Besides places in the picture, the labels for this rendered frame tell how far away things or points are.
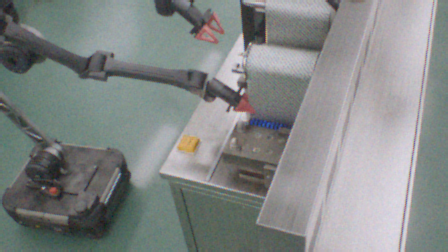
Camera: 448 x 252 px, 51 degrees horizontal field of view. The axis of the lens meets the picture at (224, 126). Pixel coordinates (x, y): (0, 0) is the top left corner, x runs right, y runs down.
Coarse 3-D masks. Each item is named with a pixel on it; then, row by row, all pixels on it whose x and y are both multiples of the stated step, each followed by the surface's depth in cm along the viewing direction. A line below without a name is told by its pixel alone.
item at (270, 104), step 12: (252, 96) 173; (264, 96) 171; (276, 96) 168; (288, 96) 166; (300, 96) 164; (264, 108) 175; (276, 108) 173; (288, 108) 170; (264, 120) 179; (276, 120) 177; (288, 120) 175
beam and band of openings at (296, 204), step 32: (352, 0) 117; (352, 32) 108; (320, 64) 101; (352, 64) 100; (320, 96) 93; (352, 96) 109; (320, 128) 87; (288, 160) 83; (320, 160) 82; (288, 192) 78; (320, 192) 79; (256, 224) 75; (288, 224) 73; (320, 224) 95
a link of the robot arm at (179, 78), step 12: (108, 60) 176; (96, 72) 175; (108, 72) 176; (120, 72) 175; (132, 72) 174; (144, 72) 174; (156, 72) 174; (168, 72) 174; (180, 72) 174; (192, 72) 174; (168, 84) 177; (180, 84) 173; (192, 84) 172
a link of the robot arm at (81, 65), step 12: (0, 12) 162; (12, 24) 165; (0, 36) 163; (12, 36) 165; (24, 36) 167; (36, 36) 170; (36, 48) 170; (48, 48) 172; (60, 48) 175; (60, 60) 176; (72, 60) 177; (84, 60) 180; (96, 60) 176; (84, 72) 178
